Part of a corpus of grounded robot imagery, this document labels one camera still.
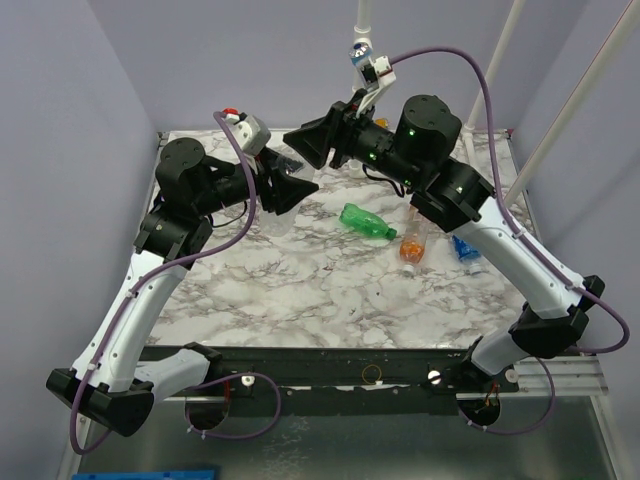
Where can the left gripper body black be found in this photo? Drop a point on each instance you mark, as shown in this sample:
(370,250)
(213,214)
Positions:
(264,183)

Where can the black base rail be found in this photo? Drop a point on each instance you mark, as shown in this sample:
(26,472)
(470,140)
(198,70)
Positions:
(346,382)

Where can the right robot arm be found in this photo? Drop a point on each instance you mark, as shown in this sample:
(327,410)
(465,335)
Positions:
(459,200)

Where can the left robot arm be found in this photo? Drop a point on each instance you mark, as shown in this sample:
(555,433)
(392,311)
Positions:
(106,383)

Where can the white pipe stand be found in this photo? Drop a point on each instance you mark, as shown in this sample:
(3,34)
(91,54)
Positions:
(362,28)

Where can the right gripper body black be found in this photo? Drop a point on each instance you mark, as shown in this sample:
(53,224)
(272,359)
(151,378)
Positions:
(338,134)

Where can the aluminium extrusion rail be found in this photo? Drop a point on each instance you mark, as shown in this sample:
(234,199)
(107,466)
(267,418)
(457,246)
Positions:
(573,376)

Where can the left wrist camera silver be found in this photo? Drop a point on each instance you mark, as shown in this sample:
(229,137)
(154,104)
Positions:
(252,134)

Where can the blue faucet tap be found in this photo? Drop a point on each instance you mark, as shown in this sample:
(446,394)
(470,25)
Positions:
(360,53)

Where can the clear plastic bottle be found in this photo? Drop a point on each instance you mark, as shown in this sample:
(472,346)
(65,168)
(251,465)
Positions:
(278,225)

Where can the white diagonal pole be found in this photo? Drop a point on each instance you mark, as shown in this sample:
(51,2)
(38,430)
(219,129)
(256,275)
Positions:
(613,42)

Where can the blue tray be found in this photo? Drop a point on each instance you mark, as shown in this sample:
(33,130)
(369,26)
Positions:
(207,474)

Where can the orange plastic bottle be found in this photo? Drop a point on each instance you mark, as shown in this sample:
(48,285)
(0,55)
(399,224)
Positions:
(413,245)

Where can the white rear pole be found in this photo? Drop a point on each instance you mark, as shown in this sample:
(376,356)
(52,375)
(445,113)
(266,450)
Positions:
(498,53)

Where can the green plastic bottle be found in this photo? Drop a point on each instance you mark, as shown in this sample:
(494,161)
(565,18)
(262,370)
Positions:
(366,223)

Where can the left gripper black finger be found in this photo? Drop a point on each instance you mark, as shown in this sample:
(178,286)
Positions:
(290,191)
(276,161)

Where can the blue label plastic bottle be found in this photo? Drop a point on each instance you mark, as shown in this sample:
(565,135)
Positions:
(468,256)

